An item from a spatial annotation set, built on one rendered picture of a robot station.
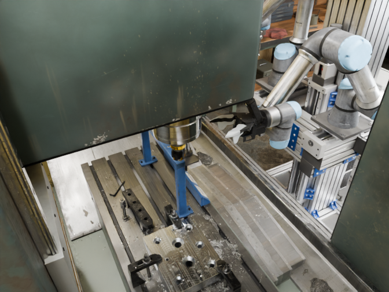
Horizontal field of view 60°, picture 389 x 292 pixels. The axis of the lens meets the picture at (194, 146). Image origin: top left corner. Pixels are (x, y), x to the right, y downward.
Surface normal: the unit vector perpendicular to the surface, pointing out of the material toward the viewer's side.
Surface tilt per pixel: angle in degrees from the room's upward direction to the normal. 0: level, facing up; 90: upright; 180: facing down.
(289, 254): 8
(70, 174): 24
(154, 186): 0
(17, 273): 90
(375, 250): 90
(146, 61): 90
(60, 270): 90
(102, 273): 0
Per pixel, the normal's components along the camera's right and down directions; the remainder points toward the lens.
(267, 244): 0.04, -0.71
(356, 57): 0.37, 0.48
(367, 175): -0.88, 0.29
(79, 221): 0.17, -0.51
